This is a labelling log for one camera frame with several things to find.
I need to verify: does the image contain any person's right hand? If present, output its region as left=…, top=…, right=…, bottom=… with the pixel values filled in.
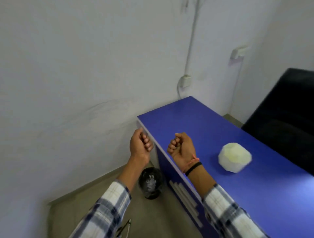
left=167, top=132, right=197, bottom=172

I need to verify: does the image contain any person's left hand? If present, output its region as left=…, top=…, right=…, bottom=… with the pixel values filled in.
left=129, top=128, right=154, bottom=163

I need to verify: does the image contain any person's left forearm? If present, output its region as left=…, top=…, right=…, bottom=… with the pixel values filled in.
left=69, top=157, right=150, bottom=238

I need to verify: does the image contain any person's right forearm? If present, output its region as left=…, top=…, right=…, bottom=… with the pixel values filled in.
left=183, top=161, right=270, bottom=238

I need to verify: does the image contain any black wristband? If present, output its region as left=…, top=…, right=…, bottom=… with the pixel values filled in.
left=185, top=161, right=202, bottom=177

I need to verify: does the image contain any black trash bin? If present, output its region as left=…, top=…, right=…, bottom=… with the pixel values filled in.
left=138, top=167, right=164, bottom=200

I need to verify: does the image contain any white peeled coconut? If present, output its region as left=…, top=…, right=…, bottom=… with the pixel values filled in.
left=218, top=142, right=253, bottom=173

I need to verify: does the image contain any blue desk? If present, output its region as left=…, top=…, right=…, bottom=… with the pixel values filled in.
left=137, top=96, right=314, bottom=238

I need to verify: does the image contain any black metal tool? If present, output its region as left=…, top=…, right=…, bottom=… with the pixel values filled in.
left=116, top=219, right=132, bottom=238

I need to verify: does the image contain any black chair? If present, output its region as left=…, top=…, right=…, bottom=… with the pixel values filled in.
left=241, top=68, right=314, bottom=177

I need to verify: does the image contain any orange thread bracelet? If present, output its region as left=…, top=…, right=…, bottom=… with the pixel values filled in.
left=183, top=154, right=200, bottom=173

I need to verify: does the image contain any white wall socket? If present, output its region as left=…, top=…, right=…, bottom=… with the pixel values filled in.
left=180, top=75, right=192, bottom=88

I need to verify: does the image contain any white drawer handle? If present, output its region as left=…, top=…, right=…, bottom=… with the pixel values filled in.
left=169, top=180, right=198, bottom=212

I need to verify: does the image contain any white wall cable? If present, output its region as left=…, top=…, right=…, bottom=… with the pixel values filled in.
left=229, top=58, right=244, bottom=116

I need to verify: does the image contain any white cable conduit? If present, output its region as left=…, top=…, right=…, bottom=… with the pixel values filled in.
left=184, top=0, right=201, bottom=76

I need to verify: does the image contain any white wall switch box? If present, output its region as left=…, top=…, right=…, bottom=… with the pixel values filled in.
left=231, top=46, right=249, bottom=60

